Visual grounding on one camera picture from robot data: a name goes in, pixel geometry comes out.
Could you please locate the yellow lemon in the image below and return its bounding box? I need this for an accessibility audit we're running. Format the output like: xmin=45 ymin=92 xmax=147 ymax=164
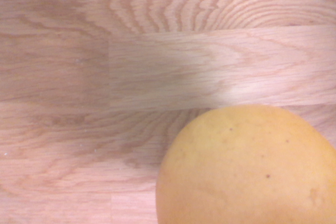
xmin=155 ymin=104 xmax=336 ymax=224

